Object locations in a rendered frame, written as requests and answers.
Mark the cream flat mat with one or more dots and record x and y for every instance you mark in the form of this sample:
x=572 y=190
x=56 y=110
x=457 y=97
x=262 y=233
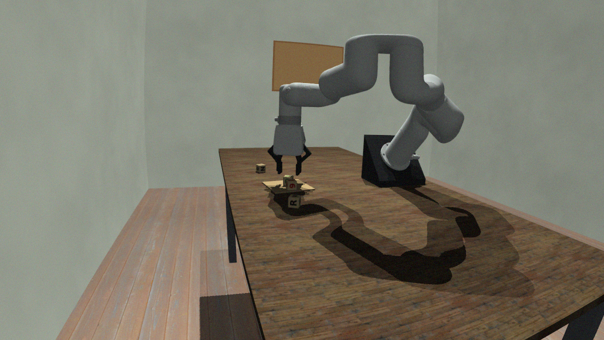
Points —
x=277 y=186

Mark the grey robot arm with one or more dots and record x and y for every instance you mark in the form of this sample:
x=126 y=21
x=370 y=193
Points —
x=432 y=110

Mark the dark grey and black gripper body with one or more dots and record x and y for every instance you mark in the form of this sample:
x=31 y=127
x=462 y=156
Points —
x=289 y=140

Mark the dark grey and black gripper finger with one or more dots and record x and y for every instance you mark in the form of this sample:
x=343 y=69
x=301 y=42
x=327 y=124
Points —
x=277 y=158
x=300 y=159

